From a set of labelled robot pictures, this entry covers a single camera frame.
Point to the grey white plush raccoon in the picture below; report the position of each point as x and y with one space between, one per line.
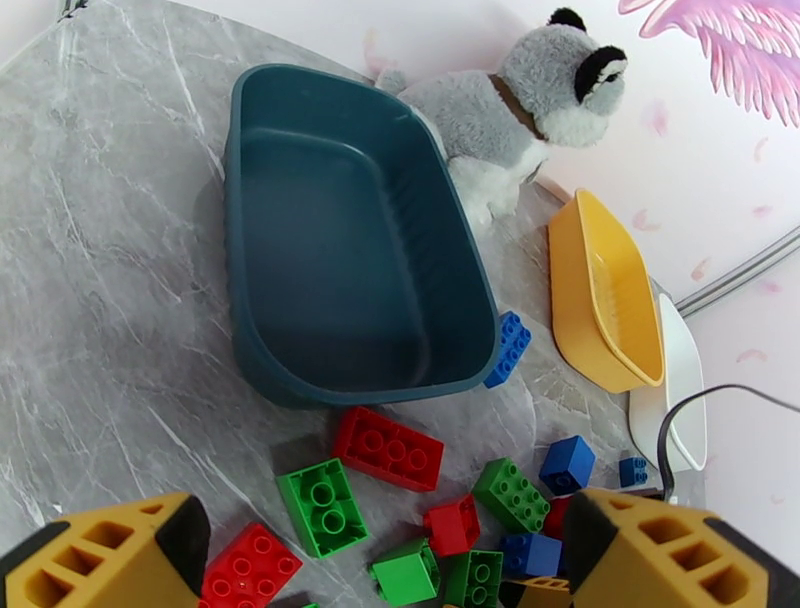
475 119

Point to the long blue toy brick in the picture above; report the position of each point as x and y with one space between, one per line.
509 350

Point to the long red toy brick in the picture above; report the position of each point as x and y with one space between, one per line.
387 449

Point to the dark teal plastic bin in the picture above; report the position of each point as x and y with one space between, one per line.
337 250

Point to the yellow plastic bin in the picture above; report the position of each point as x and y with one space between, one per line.
581 300

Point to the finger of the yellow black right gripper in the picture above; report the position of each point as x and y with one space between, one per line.
544 589

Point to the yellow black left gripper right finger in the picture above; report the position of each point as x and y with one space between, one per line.
675 562

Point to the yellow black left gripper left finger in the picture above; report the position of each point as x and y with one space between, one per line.
106 562

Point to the white plastic bin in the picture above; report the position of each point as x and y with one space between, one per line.
681 350

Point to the green toy brick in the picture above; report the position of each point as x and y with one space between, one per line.
509 494
322 509
405 574
475 581

